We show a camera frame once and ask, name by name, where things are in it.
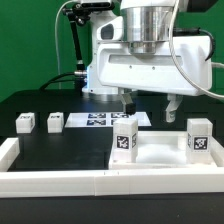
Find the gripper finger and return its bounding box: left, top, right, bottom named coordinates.
left=165, top=94, right=183, bottom=123
left=121, top=93, right=135, bottom=115

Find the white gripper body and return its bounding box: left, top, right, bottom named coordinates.
left=97, top=36, right=212, bottom=96

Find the white square table top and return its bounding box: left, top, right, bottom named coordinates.
left=108, top=131, right=224, bottom=169

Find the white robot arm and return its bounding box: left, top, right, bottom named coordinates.
left=81, top=0, right=224, bottom=122

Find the white marker sheet with tags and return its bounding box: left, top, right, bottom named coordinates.
left=65, top=112, right=151, bottom=128

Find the white U-shaped obstacle fence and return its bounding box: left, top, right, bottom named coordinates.
left=0, top=138, right=224, bottom=198

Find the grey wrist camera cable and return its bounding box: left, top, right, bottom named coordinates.
left=168, top=0, right=224, bottom=103

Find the black cable bundle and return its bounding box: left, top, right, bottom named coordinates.
left=39, top=73, right=88, bottom=91

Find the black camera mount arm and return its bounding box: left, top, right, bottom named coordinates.
left=61, top=1, right=115, bottom=78

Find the white cable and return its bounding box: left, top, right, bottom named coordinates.
left=54, top=0, right=81, bottom=90

